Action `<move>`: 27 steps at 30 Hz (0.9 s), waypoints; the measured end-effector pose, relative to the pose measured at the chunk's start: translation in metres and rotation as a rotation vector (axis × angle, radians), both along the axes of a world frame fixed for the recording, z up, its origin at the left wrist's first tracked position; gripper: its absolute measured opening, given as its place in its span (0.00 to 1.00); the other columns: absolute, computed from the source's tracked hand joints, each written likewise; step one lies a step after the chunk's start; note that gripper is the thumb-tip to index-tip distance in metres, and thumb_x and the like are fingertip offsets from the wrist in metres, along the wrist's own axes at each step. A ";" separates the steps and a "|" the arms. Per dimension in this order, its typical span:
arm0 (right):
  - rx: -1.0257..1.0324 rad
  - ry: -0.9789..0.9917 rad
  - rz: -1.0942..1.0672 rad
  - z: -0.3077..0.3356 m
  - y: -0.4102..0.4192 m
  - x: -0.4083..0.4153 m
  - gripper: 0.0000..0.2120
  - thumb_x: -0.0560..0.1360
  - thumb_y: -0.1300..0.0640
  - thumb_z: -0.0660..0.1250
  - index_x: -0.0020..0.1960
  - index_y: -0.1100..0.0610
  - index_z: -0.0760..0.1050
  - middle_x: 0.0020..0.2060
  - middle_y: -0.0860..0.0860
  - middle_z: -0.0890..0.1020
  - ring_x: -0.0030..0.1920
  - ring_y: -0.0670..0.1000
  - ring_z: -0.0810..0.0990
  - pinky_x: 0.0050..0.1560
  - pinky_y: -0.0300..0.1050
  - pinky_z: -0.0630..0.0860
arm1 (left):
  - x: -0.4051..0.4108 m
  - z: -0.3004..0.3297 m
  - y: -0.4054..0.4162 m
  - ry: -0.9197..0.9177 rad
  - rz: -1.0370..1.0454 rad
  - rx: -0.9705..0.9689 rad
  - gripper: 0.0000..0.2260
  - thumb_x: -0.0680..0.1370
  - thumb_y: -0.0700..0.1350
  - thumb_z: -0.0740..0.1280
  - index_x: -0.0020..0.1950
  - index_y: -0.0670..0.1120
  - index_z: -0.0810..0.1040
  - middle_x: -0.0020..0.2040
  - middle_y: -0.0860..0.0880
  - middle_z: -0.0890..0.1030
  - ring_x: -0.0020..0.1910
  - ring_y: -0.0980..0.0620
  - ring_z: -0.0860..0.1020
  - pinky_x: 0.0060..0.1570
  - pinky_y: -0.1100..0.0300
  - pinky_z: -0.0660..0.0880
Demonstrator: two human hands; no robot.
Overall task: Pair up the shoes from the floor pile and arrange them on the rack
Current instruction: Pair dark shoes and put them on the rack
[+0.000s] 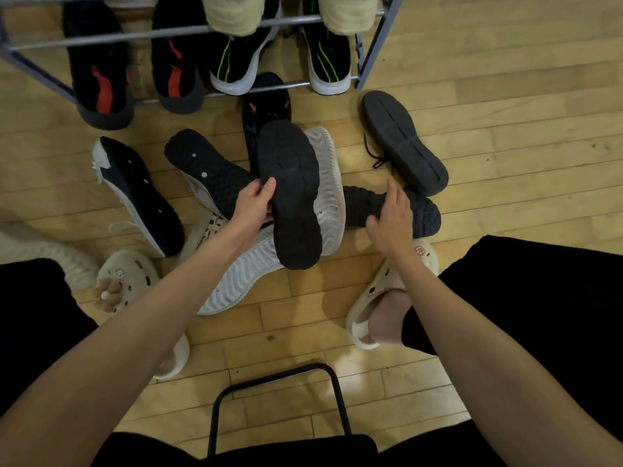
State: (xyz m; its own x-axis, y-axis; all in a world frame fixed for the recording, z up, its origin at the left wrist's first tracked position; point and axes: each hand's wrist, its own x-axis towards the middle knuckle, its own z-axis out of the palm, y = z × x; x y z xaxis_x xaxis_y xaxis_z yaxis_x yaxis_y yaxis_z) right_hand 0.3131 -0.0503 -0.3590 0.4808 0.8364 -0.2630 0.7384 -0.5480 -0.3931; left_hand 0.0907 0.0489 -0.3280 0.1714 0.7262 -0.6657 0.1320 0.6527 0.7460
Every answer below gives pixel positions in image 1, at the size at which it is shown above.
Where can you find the person's left forearm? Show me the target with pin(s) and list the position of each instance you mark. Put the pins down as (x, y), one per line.
(121, 359)

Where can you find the grey metal shoe rack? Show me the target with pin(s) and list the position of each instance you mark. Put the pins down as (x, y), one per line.
(374, 55)

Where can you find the cream clog with pink charm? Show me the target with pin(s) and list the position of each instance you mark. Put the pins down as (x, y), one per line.
(426, 255)

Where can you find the person's black trousers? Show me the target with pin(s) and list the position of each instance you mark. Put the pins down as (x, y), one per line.
(535, 296)

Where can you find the person's right foot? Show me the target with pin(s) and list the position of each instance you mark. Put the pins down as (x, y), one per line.
(387, 320)

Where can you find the black metal stool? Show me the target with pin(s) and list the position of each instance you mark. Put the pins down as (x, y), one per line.
(212, 428)

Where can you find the beige chunky sneaker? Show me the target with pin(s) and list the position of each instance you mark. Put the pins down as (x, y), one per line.
(233, 14)
(348, 12)

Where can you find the cream clog with flower charm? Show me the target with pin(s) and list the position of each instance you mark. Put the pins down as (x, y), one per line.
(129, 274)

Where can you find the person's right forearm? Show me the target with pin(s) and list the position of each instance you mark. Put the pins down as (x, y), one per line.
(486, 374)

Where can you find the person's right hand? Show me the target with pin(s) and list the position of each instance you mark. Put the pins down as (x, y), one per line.
(392, 223)

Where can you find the black green-striped sneaker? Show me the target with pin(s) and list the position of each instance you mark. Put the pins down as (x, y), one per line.
(238, 63)
(328, 58)

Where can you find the person's left hand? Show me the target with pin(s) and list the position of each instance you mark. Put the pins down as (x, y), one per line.
(253, 204)

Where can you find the black grey strap sneaker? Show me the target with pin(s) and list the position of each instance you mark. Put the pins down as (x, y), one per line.
(355, 204)
(292, 199)

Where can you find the black red sneaker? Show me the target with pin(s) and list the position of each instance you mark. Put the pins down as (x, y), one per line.
(100, 72)
(177, 77)

